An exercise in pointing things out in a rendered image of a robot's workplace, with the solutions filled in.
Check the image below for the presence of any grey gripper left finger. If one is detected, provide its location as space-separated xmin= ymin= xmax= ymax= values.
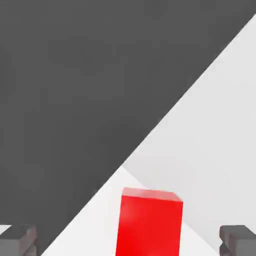
xmin=0 ymin=224 xmax=38 ymax=256

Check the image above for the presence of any small red cube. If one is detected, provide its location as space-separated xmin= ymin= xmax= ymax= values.
xmin=115 ymin=186 xmax=184 ymax=256

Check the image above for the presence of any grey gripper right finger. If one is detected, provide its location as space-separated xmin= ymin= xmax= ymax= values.
xmin=219 ymin=224 xmax=256 ymax=256

